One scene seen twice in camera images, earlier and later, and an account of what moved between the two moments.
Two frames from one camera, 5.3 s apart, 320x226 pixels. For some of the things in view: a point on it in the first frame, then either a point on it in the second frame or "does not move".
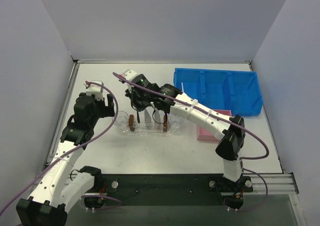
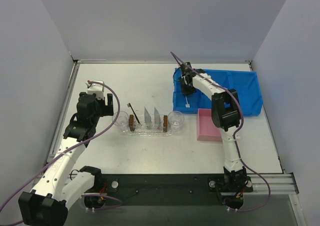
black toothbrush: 138,120 -> 128,105
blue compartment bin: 238,91 does not move
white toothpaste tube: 147,117 does not move
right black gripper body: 139,100 -> 186,86
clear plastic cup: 122,121 does not move
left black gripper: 106,108 does not move
